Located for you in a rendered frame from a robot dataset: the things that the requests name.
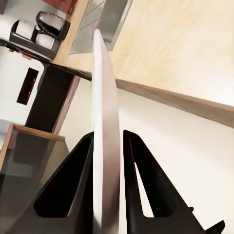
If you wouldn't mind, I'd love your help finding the electric kettle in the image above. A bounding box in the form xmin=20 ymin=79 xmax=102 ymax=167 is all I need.
xmin=36 ymin=11 xmax=71 ymax=40

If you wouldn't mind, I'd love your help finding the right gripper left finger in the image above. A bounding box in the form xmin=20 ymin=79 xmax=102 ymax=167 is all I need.
xmin=5 ymin=132 xmax=94 ymax=234

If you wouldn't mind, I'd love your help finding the saucer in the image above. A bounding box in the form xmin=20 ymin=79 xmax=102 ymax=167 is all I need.
xmin=91 ymin=29 xmax=120 ymax=234

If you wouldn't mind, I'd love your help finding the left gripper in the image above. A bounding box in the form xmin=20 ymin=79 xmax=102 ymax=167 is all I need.
xmin=189 ymin=207 xmax=225 ymax=234

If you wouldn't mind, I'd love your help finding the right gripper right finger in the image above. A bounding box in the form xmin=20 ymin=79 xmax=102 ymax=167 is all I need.
xmin=123 ymin=130 xmax=207 ymax=234

